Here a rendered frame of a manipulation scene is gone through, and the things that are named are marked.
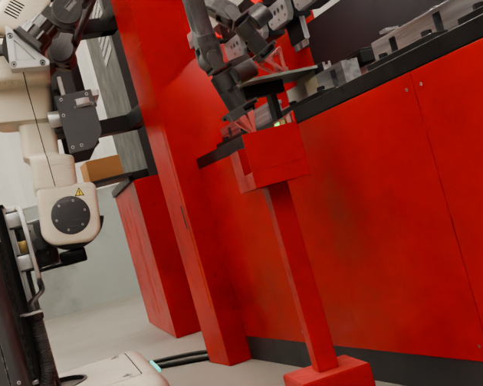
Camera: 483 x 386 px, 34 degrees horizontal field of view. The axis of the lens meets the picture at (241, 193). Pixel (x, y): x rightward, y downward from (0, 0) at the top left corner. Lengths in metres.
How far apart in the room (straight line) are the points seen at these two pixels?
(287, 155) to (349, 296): 0.55
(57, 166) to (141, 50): 1.31
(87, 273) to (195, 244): 6.12
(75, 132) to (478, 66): 1.06
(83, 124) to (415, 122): 0.88
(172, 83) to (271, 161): 1.32
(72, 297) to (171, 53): 6.25
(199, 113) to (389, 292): 1.44
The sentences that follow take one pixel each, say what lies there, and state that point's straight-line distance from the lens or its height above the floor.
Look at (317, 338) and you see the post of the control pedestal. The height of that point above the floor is 0.21.
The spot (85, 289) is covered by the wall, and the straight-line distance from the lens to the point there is 9.42.
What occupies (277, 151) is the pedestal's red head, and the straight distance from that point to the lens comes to 2.17.
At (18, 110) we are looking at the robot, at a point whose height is 1.04.
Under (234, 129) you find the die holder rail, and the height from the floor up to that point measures 0.94.
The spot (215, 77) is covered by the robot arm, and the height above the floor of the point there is 0.98.
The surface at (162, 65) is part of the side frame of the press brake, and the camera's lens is 3.42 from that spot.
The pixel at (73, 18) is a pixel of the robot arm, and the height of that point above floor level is 1.20.
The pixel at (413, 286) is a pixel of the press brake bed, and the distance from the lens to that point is 2.20.
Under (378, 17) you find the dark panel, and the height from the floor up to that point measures 1.19.
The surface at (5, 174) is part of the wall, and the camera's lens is 9.47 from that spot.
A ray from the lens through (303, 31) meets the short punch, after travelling 2.66.
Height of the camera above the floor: 0.61
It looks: 1 degrees up
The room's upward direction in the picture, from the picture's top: 16 degrees counter-clockwise
